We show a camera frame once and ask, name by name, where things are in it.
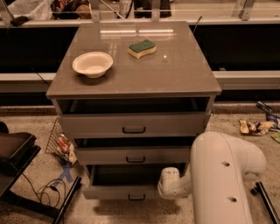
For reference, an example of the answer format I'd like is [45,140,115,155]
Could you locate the grey drawer cabinet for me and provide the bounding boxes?
[45,21,222,187]

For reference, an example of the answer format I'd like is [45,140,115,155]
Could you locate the green packet at edge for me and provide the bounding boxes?
[271,132,280,143]

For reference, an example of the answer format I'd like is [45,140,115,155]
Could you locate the wire mesh basket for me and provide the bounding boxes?
[45,120,77,166]

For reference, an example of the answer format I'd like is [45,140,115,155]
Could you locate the crumpled snack wrapper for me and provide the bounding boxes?
[239,120,275,136]

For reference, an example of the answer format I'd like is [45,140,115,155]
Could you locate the grey drawer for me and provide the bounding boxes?
[82,164,185,201]
[58,112,210,139]
[75,145,190,165]

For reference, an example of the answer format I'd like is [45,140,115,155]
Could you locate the red snack can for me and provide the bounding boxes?
[56,135,69,153]

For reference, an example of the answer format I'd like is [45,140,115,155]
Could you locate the grey bottom drawer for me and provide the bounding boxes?
[82,164,185,201]

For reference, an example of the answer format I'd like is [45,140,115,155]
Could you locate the white plastic bag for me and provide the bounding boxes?
[7,0,53,21]

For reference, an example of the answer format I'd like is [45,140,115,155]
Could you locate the grey middle drawer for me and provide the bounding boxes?
[75,145,190,165]

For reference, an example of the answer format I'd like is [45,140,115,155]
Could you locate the black cable on floor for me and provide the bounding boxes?
[20,172,67,209]

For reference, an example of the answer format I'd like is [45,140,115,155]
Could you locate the grey top drawer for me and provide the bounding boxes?
[58,112,210,139]

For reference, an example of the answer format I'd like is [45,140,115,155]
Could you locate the white paper bowl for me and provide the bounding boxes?
[72,52,113,78]

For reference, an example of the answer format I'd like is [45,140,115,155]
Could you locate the blue snack packet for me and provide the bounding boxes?
[255,101,280,130]

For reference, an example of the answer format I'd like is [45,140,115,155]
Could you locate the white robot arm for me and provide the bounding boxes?
[157,132,266,224]

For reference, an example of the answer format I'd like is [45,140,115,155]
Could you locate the black cart leg right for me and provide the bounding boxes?
[250,182,280,224]

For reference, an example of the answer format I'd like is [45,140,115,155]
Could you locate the green yellow sponge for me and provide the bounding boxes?
[128,39,157,59]

